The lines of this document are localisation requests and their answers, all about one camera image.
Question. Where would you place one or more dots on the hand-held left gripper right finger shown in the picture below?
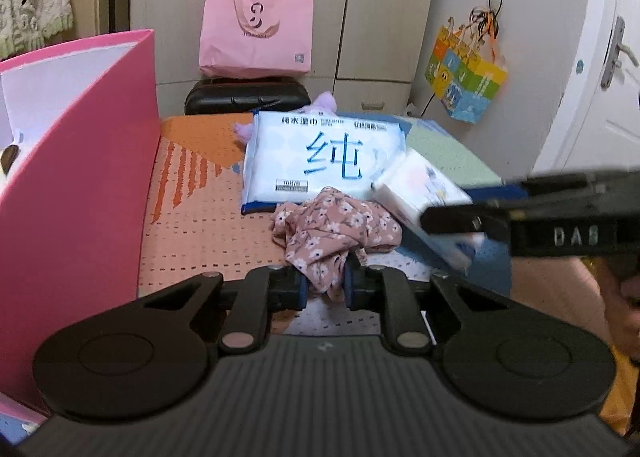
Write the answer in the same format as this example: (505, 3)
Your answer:
(350, 284)

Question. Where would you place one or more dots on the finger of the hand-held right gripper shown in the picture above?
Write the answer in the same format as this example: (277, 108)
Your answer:
(450, 218)
(560, 184)

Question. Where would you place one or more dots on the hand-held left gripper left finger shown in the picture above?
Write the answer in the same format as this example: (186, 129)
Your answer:
(300, 289)

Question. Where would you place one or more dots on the small tissue pack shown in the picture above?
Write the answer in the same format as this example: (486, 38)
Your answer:
(420, 182)

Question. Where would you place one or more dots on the pink floral cloth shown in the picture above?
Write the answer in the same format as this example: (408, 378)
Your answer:
(330, 227)

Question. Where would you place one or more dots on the white wet wipes pack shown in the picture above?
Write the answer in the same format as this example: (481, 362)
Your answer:
(300, 157)

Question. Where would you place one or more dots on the purple plush toy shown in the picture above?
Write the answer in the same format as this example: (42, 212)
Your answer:
(325, 102)

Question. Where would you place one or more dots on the pink cardboard box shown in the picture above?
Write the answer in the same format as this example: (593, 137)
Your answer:
(75, 237)

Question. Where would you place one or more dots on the person's right hand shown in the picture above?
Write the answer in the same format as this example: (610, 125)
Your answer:
(550, 292)

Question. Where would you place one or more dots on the white door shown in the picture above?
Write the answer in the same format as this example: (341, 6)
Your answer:
(575, 127)

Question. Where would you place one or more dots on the patchwork table mat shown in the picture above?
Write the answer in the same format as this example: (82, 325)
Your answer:
(200, 237)

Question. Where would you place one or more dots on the colourful paper gift bag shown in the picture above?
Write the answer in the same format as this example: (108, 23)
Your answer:
(465, 82)

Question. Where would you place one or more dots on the beige wardrobe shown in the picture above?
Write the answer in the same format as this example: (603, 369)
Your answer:
(380, 12)

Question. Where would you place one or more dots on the pink tote bag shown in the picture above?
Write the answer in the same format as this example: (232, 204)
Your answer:
(255, 47)

